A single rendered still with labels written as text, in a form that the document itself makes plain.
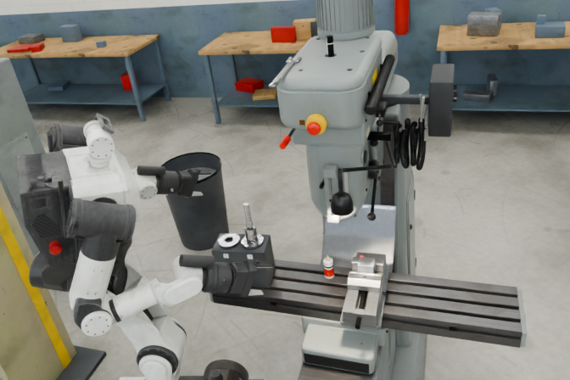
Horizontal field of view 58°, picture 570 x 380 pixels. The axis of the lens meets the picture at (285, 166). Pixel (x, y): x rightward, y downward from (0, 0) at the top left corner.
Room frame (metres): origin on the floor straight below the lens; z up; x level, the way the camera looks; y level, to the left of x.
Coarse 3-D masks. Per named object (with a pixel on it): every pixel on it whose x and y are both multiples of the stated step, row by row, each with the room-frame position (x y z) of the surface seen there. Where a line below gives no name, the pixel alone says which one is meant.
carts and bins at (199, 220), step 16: (176, 160) 3.51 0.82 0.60; (192, 160) 3.55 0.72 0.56; (208, 160) 3.52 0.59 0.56; (208, 176) 3.14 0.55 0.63; (208, 192) 3.14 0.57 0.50; (176, 208) 3.14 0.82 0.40; (192, 208) 3.11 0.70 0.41; (208, 208) 3.14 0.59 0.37; (224, 208) 3.27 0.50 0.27; (176, 224) 3.21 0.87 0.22; (192, 224) 3.12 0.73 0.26; (208, 224) 3.13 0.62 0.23; (224, 224) 3.24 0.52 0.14; (192, 240) 3.14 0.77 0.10; (208, 240) 3.14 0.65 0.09
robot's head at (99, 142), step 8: (88, 128) 1.32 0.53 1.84; (96, 128) 1.30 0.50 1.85; (88, 136) 1.27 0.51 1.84; (96, 136) 1.25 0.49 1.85; (104, 136) 1.25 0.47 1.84; (88, 144) 1.24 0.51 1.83; (96, 144) 1.24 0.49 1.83; (104, 144) 1.25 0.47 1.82; (112, 144) 1.25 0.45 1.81; (96, 152) 1.24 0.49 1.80; (104, 152) 1.25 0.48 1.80; (112, 152) 1.25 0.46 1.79; (96, 160) 1.27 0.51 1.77
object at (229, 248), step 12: (216, 240) 1.72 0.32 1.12; (228, 240) 1.70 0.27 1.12; (240, 240) 1.69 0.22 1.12; (264, 240) 1.67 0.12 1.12; (216, 252) 1.64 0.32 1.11; (228, 252) 1.63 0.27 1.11; (240, 252) 1.62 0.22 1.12; (252, 252) 1.61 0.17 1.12; (264, 252) 1.60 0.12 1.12; (264, 276) 1.60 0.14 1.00
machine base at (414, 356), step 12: (420, 336) 1.90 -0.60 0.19; (396, 348) 1.83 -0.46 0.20; (408, 348) 1.83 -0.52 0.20; (420, 348) 1.84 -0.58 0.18; (396, 360) 1.76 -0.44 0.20; (408, 360) 1.75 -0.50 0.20; (420, 360) 1.77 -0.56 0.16; (396, 372) 1.69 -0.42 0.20; (408, 372) 1.68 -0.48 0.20; (420, 372) 1.71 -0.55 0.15
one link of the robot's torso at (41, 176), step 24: (48, 144) 1.37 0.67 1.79; (24, 168) 1.25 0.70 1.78; (48, 168) 1.25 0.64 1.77; (72, 168) 1.26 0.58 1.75; (96, 168) 1.27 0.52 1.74; (120, 168) 1.28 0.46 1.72; (24, 192) 1.13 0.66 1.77; (48, 192) 1.15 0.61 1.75; (72, 192) 1.16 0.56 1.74; (96, 192) 1.17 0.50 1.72; (120, 192) 1.19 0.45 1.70; (24, 216) 1.13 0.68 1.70; (48, 216) 1.15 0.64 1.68; (48, 240) 1.15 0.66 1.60; (72, 240) 1.17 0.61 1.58; (48, 264) 1.15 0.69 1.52; (72, 264) 1.19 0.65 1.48
